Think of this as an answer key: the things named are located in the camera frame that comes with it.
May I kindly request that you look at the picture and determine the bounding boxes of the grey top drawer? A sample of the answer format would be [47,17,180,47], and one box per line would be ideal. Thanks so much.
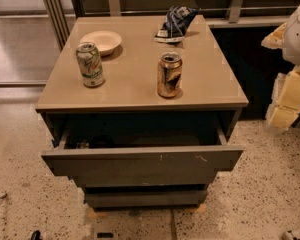
[42,129,243,188]

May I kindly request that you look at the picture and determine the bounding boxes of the dark items inside drawer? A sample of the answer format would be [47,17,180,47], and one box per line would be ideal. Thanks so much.
[76,135,114,149]

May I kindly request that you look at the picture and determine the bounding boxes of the orange soda can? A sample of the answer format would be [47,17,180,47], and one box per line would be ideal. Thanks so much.
[157,52,183,98]

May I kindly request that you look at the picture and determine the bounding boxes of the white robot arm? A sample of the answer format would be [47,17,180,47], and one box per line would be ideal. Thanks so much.
[261,5,300,131]

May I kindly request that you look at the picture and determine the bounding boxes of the grey drawer cabinet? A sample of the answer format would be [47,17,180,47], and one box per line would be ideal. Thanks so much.
[36,16,248,195]

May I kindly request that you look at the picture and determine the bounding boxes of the grey bottom drawer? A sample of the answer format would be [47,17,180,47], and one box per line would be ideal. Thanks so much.
[85,190,208,208]

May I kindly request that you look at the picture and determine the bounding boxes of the white bowl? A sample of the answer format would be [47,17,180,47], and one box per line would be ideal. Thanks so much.
[80,31,122,56]

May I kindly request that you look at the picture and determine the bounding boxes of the grey drawer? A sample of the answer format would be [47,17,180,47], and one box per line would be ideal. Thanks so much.
[42,129,243,188]
[85,190,208,208]

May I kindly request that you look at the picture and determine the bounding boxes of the green white soda can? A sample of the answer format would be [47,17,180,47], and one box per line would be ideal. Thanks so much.
[76,42,105,87]

